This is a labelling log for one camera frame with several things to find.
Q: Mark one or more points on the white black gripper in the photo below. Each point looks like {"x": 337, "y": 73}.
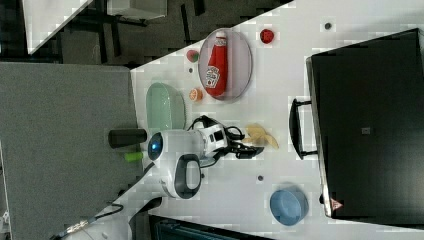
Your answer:
{"x": 215, "y": 140}

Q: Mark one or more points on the yellow plush banana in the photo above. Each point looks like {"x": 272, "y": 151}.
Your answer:
{"x": 257, "y": 135}

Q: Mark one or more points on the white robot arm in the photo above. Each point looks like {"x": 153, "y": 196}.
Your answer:
{"x": 178, "y": 156}

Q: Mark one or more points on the red plush ketchup bottle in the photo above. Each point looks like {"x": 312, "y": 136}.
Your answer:
{"x": 217, "y": 68}

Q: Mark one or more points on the orange slice toy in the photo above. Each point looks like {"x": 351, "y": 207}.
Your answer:
{"x": 196, "y": 94}

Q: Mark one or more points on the blue bowl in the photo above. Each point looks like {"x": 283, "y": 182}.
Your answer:
{"x": 289, "y": 206}

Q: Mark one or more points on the grey round plate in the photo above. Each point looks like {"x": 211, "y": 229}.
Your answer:
{"x": 239, "y": 63}

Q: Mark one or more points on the green perforated colander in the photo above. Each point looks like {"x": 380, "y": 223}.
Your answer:
{"x": 165, "y": 108}

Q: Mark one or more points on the light red plush strawberry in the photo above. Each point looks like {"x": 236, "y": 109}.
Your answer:
{"x": 192, "y": 56}

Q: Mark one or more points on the dark red plush strawberry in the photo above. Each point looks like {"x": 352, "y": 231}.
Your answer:
{"x": 267, "y": 36}

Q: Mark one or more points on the grey partition panel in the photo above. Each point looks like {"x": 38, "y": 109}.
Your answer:
{"x": 58, "y": 167}

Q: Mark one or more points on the black cylinder post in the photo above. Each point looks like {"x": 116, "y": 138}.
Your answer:
{"x": 118, "y": 138}

